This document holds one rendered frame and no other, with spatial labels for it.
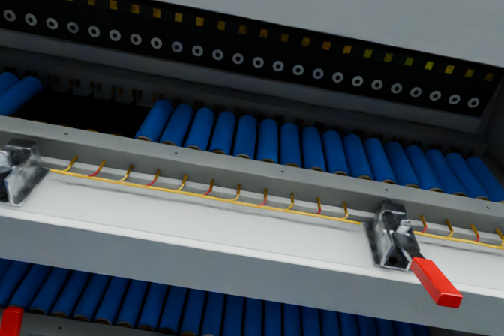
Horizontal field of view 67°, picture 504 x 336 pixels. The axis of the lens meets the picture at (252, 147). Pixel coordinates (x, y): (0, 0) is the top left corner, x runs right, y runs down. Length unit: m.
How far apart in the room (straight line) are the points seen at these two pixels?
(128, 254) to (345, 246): 0.15
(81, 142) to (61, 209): 0.05
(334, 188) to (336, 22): 0.12
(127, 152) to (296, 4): 0.16
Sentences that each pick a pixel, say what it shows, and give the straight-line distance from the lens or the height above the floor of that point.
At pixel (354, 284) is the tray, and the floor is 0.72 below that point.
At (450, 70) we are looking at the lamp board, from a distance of 0.42.
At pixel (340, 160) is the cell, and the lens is 0.33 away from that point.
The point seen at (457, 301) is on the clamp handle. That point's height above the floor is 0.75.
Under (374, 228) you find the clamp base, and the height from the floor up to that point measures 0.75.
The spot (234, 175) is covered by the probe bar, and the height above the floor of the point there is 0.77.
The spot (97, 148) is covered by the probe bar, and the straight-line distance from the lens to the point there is 0.30.
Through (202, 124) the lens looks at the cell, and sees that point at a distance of 0.33.
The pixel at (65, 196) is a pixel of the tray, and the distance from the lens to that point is 0.30.
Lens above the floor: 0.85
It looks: 12 degrees down
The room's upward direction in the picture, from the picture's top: 11 degrees clockwise
